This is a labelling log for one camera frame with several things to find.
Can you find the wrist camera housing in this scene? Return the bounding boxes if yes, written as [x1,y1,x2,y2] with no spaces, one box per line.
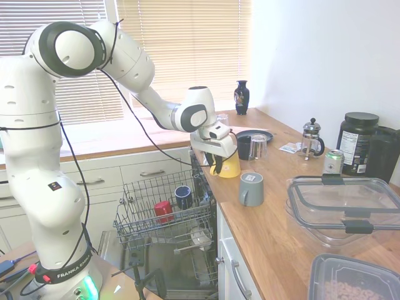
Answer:
[201,123,234,141]

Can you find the plastic food container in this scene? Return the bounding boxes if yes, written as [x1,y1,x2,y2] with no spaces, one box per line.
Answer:
[307,252,400,300]

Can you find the white cabinet beside dishwasher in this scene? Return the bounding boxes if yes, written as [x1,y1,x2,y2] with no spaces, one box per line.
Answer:
[215,202,263,300]

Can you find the blue cable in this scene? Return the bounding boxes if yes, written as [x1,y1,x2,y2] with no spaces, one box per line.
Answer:
[0,249,41,278]

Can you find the open dishwasher door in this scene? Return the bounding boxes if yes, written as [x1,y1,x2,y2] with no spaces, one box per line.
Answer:
[98,229,219,300]

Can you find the black supplement tub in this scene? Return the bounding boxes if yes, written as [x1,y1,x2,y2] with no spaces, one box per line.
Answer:
[336,111,381,176]

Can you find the grey ceramic mug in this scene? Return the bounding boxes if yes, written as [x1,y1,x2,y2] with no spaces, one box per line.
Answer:
[238,171,264,207]

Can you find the clear open container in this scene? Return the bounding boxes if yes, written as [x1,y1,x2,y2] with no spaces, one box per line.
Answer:
[284,199,400,251]

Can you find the dark round plate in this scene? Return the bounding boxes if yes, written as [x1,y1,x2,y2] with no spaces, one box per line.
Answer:
[236,129,274,145]

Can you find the clear glass tumbler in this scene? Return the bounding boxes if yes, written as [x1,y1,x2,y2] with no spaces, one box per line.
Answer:
[214,112,231,129]
[249,133,269,161]

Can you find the lower dishwasher wire rack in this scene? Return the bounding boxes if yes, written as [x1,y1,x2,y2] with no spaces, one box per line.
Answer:
[173,240,219,284]

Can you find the grey wire dishwasher rack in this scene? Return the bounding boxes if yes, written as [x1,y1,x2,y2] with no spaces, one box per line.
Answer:
[112,170,216,248]

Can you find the glass French press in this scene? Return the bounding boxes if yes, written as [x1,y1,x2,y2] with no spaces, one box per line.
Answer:
[299,117,326,161]

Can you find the dark blue painted vase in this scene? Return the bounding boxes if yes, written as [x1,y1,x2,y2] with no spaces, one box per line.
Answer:
[234,80,251,116]

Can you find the yellow ceramic mug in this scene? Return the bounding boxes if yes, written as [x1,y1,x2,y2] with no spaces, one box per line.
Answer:
[209,153,242,179]

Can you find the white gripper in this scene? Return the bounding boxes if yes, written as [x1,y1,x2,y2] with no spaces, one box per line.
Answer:
[189,124,239,174]

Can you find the white cabinet under window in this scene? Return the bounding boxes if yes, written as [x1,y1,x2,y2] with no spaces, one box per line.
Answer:
[0,146,196,251]

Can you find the clear container with clip lid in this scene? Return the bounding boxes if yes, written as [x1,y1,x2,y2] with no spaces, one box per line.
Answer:
[286,176,400,234]

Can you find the built-in dishwasher tub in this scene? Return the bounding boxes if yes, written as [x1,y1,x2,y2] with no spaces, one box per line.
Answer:
[188,149,219,296]

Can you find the black plastic jug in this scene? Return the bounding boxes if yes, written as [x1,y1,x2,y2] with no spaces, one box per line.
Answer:
[364,126,400,184]

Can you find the white bowl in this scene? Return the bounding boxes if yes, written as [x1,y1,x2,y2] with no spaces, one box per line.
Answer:
[189,226,212,246]

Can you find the white green drink can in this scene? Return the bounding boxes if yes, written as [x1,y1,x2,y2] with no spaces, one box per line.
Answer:
[322,149,346,176]

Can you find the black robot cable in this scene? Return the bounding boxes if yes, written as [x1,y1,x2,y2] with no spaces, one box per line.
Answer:
[0,17,240,251]

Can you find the black mug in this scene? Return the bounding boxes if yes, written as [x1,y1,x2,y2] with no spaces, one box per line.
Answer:
[236,136,253,161]

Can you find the blue ceramic mug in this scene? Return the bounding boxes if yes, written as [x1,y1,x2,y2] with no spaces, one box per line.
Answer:
[174,185,192,210]

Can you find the red ceramic mug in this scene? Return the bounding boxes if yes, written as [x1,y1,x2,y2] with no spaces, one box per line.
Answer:
[153,200,174,225]

